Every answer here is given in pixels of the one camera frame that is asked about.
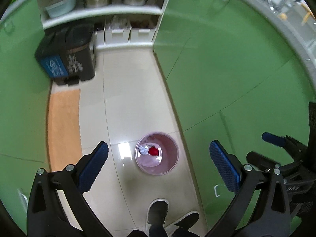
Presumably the steel kitchen sink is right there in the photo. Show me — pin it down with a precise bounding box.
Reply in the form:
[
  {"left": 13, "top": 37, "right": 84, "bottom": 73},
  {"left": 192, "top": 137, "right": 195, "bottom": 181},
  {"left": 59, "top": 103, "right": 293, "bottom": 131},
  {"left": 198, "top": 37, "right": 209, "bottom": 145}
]
[{"left": 264, "top": 0, "right": 315, "bottom": 45}]

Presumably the orange floor mat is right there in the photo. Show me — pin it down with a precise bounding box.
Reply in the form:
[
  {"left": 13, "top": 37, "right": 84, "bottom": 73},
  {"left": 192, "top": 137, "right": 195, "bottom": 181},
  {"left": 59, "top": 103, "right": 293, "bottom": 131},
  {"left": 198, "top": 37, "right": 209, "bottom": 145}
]
[{"left": 47, "top": 89, "right": 82, "bottom": 171}]

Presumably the right black shoe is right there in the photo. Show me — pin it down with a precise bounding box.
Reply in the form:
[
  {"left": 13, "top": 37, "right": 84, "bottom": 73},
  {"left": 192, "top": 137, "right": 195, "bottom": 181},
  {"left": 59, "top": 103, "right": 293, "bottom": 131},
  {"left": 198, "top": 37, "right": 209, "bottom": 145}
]
[{"left": 165, "top": 210, "right": 200, "bottom": 236}]

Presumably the black shoe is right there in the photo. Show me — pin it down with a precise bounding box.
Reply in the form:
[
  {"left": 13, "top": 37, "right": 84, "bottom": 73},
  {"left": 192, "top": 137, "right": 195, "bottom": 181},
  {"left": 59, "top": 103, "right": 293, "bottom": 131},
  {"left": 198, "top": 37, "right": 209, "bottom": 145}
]
[
  {"left": 165, "top": 210, "right": 200, "bottom": 236},
  {"left": 145, "top": 198, "right": 169, "bottom": 231}
]

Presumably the pink round waste basket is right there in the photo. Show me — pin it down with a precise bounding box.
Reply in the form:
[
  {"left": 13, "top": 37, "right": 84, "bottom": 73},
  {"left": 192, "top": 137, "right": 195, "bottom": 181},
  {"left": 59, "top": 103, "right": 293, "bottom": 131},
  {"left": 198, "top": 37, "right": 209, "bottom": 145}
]
[{"left": 134, "top": 132, "right": 179, "bottom": 176}]

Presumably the left black shoe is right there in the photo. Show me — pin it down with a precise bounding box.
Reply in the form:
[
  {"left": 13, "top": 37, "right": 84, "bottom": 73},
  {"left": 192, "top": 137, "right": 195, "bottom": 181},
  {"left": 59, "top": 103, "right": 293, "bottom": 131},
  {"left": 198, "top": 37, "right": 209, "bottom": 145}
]
[{"left": 145, "top": 198, "right": 169, "bottom": 231}]

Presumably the yellow sponge holder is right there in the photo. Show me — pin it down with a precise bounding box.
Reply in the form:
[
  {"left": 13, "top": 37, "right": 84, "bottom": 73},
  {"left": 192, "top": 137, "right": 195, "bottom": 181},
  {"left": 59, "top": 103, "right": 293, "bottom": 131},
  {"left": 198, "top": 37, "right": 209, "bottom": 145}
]
[{"left": 278, "top": 13, "right": 288, "bottom": 22}]

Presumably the black dual pedal bin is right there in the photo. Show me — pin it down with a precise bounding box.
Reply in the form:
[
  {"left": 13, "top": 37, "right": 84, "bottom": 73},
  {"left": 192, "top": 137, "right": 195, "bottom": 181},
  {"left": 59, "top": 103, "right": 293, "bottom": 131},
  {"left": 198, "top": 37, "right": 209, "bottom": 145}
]
[{"left": 34, "top": 24, "right": 96, "bottom": 86}]

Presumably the white storage bin right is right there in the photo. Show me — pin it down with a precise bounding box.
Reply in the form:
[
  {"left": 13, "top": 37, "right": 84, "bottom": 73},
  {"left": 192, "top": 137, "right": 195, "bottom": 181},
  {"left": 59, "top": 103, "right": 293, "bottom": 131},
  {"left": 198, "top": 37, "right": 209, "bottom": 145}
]
[{"left": 130, "top": 19, "right": 157, "bottom": 43}]

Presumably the white storage bin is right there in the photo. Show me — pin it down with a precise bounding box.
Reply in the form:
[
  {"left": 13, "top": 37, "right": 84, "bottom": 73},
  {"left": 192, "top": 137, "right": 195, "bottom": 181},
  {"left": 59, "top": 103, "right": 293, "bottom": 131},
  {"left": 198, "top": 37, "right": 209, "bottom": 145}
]
[
  {"left": 130, "top": 19, "right": 157, "bottom": 43},
  {"left": 104, "top": 16, "right": 131, "bottom": 44}
]

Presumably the white storage bin middle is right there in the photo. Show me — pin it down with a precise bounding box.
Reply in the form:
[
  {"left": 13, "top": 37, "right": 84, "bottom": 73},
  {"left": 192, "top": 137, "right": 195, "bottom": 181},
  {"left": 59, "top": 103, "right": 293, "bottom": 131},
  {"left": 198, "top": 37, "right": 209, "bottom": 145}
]
[{"left": 104, "top": 16, "right": 131, "bottom": 44}]

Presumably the pale blue basin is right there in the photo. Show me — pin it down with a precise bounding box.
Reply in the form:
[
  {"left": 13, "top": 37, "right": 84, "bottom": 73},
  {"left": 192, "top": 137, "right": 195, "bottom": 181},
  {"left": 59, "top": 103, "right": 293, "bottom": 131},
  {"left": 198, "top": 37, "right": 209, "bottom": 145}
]
[{"left": 45, "top": 0, "right": 77, "bottom": 18}]

